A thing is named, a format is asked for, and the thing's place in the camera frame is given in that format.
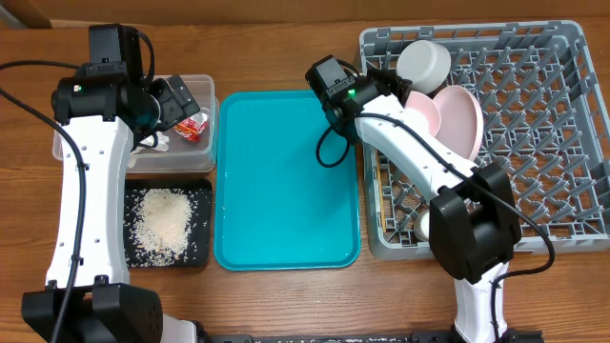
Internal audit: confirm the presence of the red snack wrapper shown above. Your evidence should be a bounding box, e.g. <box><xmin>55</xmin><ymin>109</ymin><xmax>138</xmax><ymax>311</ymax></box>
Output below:
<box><xmin>173</xmin><ymin>112</ymin><xmax>210</xmax><ymax>142</ymax></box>

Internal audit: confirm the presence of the white tissue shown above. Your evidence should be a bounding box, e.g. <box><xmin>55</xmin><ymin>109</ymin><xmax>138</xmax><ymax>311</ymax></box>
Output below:
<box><xmin>128</xmin><ymin>131</ymin><xmax>170</xmax><ymax>169</ymax></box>

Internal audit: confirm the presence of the grey bowl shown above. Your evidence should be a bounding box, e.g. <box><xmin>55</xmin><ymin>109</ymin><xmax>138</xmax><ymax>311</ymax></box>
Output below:
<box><xmin>396</xmin><ymin>40</ymin><xmax>452</xmax><ymax>94</ymax></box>

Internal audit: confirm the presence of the large pink plate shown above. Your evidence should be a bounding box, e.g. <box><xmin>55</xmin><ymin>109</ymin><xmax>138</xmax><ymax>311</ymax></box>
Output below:
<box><xmin>433</xmin><ymin>85</ymin><xmax>484</xmax><ymax>161</ymax></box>

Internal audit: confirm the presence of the pile of rice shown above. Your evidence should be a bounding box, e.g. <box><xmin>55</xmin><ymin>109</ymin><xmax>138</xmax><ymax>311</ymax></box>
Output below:
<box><xmin>124</xmin><ymin>188</ymin><xmax>214</xmax><ymax>268</ymax></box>

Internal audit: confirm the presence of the white cup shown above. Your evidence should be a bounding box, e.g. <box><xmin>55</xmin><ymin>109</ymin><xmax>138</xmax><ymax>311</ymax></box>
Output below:
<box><xmin>414</xmin><ymin>211</ymin><xmax>430</xmax><ymax>241</ymax></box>

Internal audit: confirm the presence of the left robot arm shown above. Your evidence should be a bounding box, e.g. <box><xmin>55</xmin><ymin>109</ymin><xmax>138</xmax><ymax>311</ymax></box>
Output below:
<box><xmin>22</xmin><ymin>72</ymin><xmax>206</xmax><ymax>342</ymax></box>

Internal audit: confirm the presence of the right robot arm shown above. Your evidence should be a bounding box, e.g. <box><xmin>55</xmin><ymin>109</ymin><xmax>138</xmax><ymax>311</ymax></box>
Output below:
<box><xmin>306</xmin><ymin>60</ymin><xmax>521</xmax><ymax>342</ymax></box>

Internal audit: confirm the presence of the grey dishwasher rack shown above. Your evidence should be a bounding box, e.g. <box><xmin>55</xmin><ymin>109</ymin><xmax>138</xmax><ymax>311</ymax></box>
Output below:
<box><xmin>359</xmin><ymin>20</ymin><xmax>609</xmax><ymax>253</ymax></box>

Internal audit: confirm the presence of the clear plastic bin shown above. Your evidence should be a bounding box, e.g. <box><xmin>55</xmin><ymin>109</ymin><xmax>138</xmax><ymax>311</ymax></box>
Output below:
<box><xmin>64</xmin><ymin>74</ymin><xmax>219</xmax><ymax>174</ymax></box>

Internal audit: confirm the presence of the teal serving tray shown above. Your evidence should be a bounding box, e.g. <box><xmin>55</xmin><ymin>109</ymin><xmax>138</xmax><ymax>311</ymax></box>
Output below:
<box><xmin>213</xmin><ymin>91</ymin><xmax>361</xmax><ymax>272</ymax></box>

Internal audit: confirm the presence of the black tray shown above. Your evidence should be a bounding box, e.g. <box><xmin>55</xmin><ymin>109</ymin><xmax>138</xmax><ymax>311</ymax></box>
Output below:
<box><xmin>123</xmin><ymin>177</ymin><xmax>214</xmax><ymax>269</ymax></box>

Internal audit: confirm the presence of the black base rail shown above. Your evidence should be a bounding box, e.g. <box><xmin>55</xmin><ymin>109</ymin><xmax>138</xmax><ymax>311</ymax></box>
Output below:
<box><xmin>210</xmin><ymin>331</ymin><xmax>459</xmax><ymax>343</ymax></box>

